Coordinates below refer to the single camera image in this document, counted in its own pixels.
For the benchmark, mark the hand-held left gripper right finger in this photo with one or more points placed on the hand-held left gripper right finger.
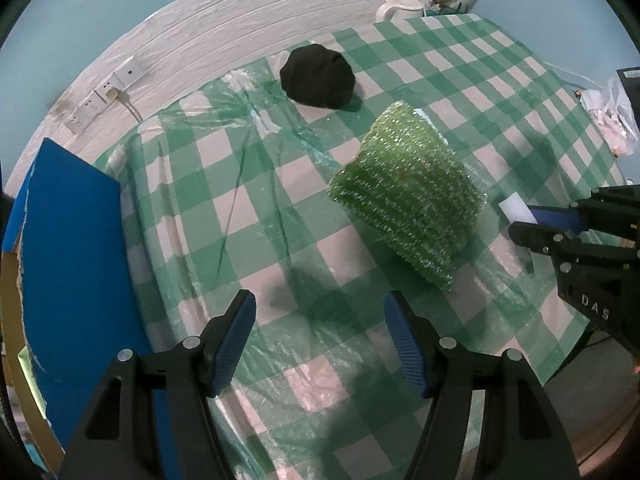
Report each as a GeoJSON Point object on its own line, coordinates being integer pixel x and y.
{"type": "Point", "coordinates": [407, 345]}

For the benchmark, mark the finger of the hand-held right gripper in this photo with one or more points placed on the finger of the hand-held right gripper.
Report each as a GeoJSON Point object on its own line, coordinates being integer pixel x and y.
{"type": "Point", "coordinates": [552, 217]}
{"type": "Point", "coordinates": [535, 237]}

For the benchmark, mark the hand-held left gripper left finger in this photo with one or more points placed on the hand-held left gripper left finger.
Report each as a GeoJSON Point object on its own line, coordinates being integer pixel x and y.
{"type": "Point", "coordinates": [232, 345]}

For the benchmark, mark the green glitter scouring cloth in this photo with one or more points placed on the green glitter scouring cloth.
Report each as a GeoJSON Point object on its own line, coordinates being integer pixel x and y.
{"type": "Point", "coordinates": [405, 195]}

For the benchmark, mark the cardboard box with blue tape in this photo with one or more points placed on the cardboard box with blue tape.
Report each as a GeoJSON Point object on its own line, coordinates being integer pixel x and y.
{"type": "Point", "coordinates": [75, 260]}

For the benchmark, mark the black sock ball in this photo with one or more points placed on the black sock ball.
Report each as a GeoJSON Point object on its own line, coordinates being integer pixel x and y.
{"type": "Point", "coordinates": [317, 75]}

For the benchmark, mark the white crumpled plastic bag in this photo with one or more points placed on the white crumpled plastic bag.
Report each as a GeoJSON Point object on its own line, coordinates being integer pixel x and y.
{"type": "Point", "coordinates": [615, 115]}

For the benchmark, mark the green checked tablecloth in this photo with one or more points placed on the green checked tablecloth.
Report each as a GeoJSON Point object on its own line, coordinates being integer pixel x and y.
{"type": "Point", "coordinates": [300, 200]}

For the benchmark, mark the green plastic crate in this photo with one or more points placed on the green plastic crate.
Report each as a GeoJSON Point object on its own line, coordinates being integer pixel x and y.
{"type": "Point", "coordinates": [447, 8]}

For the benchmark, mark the white electric kettle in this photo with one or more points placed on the white electric kettle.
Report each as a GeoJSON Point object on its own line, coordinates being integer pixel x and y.
{"type": "Point", "coordinates": [400, 7]}

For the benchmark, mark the white wall socket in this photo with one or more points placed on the white wall socket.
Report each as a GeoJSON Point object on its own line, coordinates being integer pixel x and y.
{"type": "Point", "coordinates": [77, 122]}
{"type": "Point", "coordinates": [106, 87]}
{"type": "Point", "coordinates": [91, 105]}
{"type": "Point", "coordinates": [128, 70]}

